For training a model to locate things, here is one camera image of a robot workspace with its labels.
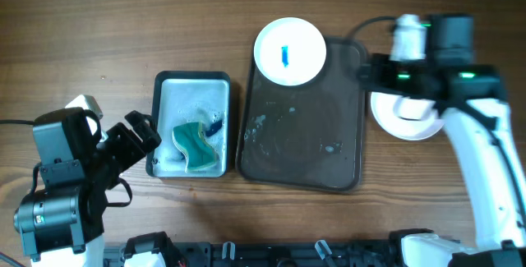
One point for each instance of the white plate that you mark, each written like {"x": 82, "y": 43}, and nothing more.
{"x": 404, "y": 118}
{"x": 290, "y": 51}

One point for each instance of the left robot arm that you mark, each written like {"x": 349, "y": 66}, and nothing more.
{"x": 62, "y": 224}

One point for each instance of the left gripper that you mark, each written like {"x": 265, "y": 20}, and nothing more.
{"x": 135, "y": 149}

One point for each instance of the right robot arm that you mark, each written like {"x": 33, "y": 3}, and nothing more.
{"x": 476, "y": 118}

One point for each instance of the black-rimmed metal wash tray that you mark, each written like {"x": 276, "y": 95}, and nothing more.
{"x": 182, "y": 97}

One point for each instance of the white plate top, blue stain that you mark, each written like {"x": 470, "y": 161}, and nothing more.
{"x": 290, "y": 51}

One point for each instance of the dark brown serving tray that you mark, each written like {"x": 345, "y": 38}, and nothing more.
{"x": 308, "y": 136}

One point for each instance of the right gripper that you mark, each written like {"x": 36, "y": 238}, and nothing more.
{"x": 378, "y": 66}

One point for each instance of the green and yellow sponge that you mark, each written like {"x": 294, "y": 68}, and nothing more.
{"x": 189, "y": 139}

